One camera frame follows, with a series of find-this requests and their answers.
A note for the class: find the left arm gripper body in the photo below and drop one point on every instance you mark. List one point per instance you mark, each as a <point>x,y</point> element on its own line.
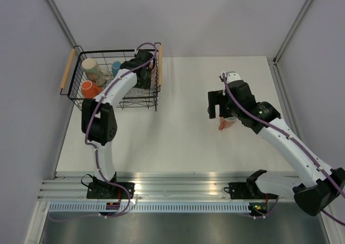
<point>145,83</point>

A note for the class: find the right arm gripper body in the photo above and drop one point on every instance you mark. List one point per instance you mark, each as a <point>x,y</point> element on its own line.
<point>232,109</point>

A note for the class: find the salmon pink mug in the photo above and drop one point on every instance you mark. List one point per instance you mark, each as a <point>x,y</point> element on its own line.
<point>225,123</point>

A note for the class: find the blue mug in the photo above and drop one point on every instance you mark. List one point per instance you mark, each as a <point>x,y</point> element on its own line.
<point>115,68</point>

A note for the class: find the pink patterned ceramic mug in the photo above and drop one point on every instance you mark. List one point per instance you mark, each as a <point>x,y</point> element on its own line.
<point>153,68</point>

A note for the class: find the faceted clear glass cup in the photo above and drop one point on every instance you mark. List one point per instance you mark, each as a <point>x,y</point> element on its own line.
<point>138,92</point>

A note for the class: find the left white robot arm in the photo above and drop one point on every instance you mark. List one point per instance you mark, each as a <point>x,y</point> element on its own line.
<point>98,121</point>

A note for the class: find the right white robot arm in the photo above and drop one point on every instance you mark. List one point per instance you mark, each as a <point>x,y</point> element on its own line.
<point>318,184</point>

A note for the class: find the cream patterned mug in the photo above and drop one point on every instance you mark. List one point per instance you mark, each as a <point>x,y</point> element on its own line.
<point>94,72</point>

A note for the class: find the orange mug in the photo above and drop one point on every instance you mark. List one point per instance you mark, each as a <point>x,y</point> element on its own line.
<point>89,90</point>

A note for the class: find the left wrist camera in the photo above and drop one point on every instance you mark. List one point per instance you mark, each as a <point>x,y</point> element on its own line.
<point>139,53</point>

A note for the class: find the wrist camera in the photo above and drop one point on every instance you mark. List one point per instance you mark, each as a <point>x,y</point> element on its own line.
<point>229,77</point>
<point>139,53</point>

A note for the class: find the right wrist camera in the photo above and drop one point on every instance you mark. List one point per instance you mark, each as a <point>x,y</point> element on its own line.
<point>229,77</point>

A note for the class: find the right wooden rack handle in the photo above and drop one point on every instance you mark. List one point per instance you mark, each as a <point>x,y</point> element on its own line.
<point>160,57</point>

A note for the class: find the wooden rack handle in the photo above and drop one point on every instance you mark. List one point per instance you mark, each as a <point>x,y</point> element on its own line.
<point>67,69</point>
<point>160,57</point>

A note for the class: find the black wire dish rack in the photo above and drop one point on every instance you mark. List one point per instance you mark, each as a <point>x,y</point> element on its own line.
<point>105,58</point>

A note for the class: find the left wooden rack handle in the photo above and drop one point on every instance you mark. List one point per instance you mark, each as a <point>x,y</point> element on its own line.
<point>67,69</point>

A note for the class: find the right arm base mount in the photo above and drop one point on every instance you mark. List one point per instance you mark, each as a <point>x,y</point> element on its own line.
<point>242,188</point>

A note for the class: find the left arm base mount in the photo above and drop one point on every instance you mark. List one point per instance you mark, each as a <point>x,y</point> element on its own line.
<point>97,189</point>

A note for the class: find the aluminium frame rail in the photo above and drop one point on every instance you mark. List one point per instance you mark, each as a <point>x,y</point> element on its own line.
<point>61,22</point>

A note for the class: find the white slotted cable duct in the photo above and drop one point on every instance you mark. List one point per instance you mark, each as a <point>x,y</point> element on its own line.
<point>143,207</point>

